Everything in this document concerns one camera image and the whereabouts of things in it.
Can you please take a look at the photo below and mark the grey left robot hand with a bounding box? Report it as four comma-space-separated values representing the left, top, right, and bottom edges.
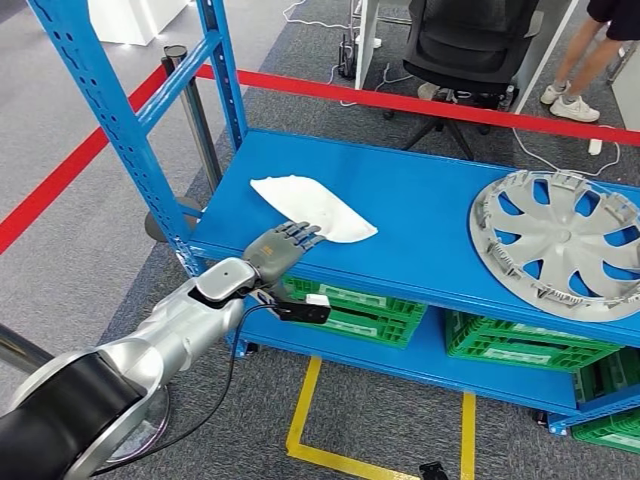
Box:
242, 220, 327, 287

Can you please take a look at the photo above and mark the white plastic part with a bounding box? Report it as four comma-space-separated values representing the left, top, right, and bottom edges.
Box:
250, 174, 380, 245

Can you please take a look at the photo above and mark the blue metal shelf rack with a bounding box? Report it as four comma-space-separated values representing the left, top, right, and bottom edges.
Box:
27, 0, 640, 437

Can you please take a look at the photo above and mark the green plastic crate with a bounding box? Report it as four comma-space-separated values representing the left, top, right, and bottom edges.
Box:
445, 309, 621, 372
282, 276, 429, 350
570, 347, 640, 455

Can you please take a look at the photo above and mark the black pole with round base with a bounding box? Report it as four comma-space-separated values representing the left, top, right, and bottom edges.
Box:
143, 196, 204, 244

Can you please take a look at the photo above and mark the black floor device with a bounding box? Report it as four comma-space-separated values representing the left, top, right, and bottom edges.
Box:
337, 33, 357, 81

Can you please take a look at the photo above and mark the red barrier belt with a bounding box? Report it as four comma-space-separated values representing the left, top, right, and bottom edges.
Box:
195, 62, 640, 148
0, 64, 168, 256

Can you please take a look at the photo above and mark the white plinth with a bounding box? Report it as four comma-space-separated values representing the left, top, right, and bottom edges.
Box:
85, 0, 189, 46

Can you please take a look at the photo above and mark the black office chair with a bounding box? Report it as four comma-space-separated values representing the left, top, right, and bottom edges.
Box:
382, 0, 546, 162

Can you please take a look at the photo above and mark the silver wheel hubcap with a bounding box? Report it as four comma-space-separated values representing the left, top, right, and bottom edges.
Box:
468, 168, 640, 325

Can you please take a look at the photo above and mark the white furniture panel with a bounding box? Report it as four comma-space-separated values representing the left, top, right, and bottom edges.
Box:
611, 49, 640, 132

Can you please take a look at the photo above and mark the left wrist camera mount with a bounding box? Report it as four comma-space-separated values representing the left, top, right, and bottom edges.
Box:
265, 293, 332, 326

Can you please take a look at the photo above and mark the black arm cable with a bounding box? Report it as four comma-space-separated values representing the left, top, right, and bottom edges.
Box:
92, 301, 281, 477

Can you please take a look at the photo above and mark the white cable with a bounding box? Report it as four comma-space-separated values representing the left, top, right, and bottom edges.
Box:
327, 62, 414, 107
281, 0, 353, 31
510, 124, 622, 179

